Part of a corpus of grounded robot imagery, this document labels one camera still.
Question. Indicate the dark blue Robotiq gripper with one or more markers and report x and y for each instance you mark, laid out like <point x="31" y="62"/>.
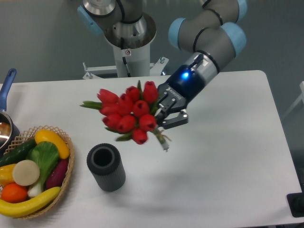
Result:
<point x="175" y="94"/>

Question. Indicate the red tulip bouquet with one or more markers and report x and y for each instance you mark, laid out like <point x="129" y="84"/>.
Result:
<point x="132" y="114"/>

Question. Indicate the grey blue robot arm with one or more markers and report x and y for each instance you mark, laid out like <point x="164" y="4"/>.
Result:
<point x="213" y="38"/>

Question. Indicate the dark grey ribbed vase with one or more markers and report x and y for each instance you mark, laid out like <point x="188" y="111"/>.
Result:
<point x="105" y="164"/>

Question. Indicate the purple sweet potato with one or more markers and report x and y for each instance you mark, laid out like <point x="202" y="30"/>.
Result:
<point x="57" y="176"/>

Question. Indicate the yellow squash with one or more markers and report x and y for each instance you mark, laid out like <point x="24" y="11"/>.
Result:
<point x="45" y="135"/>

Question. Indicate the green bok choy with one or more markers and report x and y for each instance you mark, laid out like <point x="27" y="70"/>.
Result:
<point x="46" y="156"/>

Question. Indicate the woven wicker basket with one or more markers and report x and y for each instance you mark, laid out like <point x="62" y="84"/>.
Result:
<point x="29" y="134"/>

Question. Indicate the black device at edge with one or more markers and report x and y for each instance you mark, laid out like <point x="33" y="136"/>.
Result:
<point x="296" y="204"/>

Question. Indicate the beige round disc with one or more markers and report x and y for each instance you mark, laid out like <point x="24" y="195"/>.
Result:
<point x="26" y="172"/>

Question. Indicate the dark green cucumber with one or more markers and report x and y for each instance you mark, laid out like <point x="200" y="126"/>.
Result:
<point x="18" y="154"/>

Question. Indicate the yellow bell pepper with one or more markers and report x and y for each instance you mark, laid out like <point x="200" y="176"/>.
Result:
<point x="6" y="174"/>

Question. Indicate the orange fruit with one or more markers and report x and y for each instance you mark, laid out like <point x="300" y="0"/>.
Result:
<point x="14" y="193"/>

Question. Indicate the yellow banana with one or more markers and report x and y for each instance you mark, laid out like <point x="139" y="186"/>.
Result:
<point x="17" y="210"/>

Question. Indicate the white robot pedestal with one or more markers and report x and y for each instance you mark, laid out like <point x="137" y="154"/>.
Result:
<point x="131" y="47"/>

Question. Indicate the white frame at right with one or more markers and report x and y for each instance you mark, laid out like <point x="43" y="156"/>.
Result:
<point x="296" y="106"/>

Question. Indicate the blue handled saucepan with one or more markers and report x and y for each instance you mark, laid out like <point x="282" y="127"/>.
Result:
<point x="8" y="130"/>

